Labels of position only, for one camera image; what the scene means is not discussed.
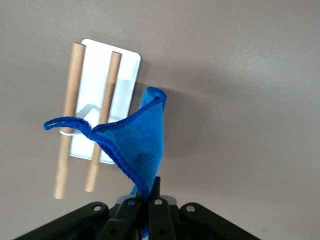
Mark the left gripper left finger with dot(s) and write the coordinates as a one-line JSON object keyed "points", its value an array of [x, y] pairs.
{"points": [[120, 222]]}

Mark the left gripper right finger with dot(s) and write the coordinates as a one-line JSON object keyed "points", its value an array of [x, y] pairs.
{"points": [[165, 220]]}

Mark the blue microfibre towel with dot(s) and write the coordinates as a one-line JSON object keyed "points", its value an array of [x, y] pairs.
{"points": [[140, 140]]}

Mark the white rack with wooden rods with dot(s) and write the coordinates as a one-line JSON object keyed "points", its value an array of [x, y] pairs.
{"points": [[95, 82]]}

